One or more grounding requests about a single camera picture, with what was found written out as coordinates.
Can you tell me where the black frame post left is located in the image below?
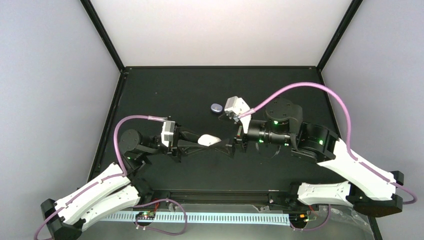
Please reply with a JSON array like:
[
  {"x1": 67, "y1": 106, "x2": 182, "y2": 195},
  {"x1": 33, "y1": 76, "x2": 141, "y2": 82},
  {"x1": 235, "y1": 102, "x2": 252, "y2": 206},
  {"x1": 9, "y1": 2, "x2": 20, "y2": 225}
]
[{"x1": 80, "y1": 0, "x2": 125, "y2": 72}]

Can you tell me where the black frame post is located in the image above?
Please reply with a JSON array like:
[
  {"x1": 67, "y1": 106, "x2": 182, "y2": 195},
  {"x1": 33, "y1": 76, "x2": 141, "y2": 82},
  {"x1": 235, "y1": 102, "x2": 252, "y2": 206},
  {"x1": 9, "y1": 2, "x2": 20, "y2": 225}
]
[
  {"x1": 316, "y1": 0, "x2": 363, "y2": 73},
  {"x1": 80, "y1": 0, "x2": 125, "y2": 72}
]

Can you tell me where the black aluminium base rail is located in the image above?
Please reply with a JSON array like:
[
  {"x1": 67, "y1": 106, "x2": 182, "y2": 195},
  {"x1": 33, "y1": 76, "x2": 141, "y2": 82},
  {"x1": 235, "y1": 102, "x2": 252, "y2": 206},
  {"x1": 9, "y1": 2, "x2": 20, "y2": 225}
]
[{"x1": 144, "y1": 189, "x2": 320, "y2": 213}]

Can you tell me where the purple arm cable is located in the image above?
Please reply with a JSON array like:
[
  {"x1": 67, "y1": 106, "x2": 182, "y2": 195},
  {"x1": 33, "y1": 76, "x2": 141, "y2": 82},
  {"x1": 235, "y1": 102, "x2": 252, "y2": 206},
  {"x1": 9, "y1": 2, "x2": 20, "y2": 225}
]
[
  {"x1": 238, "y1": 82, "x2": 418, "y2": 205},
  {"x1": 33, "y1": 114, "x2": 168, "y2": 240}
]

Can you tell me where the white oval capsule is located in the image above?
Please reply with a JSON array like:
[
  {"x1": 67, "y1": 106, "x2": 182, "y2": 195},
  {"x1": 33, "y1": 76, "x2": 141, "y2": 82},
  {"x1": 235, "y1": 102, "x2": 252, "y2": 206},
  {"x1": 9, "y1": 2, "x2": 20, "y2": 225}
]
[{"x1": 197, "y1": 134, "x2": 222, "y2": 147}]

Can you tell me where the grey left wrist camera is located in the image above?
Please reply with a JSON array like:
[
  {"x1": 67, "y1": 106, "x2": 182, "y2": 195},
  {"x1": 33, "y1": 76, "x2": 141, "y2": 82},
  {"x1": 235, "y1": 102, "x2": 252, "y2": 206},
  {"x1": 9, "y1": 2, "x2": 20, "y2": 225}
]
[{"x1": 160, "y1": 120, "x2": 176, "y2": 147}]

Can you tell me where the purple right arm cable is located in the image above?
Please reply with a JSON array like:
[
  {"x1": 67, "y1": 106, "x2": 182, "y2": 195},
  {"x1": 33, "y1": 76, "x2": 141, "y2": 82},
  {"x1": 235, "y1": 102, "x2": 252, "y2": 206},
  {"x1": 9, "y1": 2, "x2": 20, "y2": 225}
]
[{"x1": 238, "y1": 82, "x2": 418, "y2": 205}]

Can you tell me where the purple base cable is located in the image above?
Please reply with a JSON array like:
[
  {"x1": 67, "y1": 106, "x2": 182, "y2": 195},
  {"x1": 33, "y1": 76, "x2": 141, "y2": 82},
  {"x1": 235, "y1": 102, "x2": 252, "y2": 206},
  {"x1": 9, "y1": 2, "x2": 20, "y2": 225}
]
[
  {"x1": 134, "y1": 198, "x2": 189, "y2": 237},
  {"x1": 289, "y1": 198, "x2": 333, "y2": 232}
]

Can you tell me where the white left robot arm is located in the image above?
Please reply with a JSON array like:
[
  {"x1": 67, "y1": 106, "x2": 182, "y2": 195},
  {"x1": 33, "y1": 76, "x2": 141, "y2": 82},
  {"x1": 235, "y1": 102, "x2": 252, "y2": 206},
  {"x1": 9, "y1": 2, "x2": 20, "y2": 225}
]
[{"x1": 41, "y1": 120, "x2": 221, "y2": 240}]

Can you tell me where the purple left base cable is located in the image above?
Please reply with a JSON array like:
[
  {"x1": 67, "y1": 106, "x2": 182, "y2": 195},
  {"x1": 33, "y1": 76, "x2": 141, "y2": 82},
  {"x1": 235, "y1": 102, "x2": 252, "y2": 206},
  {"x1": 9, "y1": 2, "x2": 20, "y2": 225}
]
[{"x1": 134, "y1": 198, "x2": 189, "y2": 237}]

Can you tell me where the light blue slotted cable duct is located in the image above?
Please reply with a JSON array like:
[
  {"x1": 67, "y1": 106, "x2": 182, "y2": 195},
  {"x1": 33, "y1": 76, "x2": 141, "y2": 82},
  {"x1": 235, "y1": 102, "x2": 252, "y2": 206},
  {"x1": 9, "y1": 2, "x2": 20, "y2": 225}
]
[{"x1": 102, "y1": 211, "x2": 290, "y2": 226}]

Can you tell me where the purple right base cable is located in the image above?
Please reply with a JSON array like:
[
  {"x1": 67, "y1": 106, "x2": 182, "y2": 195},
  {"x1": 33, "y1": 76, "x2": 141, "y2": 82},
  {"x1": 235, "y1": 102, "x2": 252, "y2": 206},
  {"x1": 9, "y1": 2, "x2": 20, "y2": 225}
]
[{"x1": 289, "y1": 198, "x2": 333, "y2": 232}]

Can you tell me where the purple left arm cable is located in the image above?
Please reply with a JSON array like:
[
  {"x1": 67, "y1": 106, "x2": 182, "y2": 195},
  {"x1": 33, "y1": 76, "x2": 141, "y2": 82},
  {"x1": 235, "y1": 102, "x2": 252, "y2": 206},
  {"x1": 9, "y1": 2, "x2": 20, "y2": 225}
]
[{"x1": 33, "y1": 114, "x2": 168, "y2": 240}]

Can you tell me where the black frame post right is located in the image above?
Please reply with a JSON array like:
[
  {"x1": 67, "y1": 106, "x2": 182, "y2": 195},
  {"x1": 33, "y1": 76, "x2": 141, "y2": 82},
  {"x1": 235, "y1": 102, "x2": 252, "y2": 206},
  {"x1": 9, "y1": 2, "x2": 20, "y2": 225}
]
[{"x1": 316, "y1": 0, "x2": 363, "y2": 73}]

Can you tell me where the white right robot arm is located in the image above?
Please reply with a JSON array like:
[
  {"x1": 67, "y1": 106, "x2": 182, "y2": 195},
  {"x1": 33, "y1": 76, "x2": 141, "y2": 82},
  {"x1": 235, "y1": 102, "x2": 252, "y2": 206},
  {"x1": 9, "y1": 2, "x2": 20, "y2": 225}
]
[{"x1": 210, "y1": 96, "x2": 404, "y2": 218}]

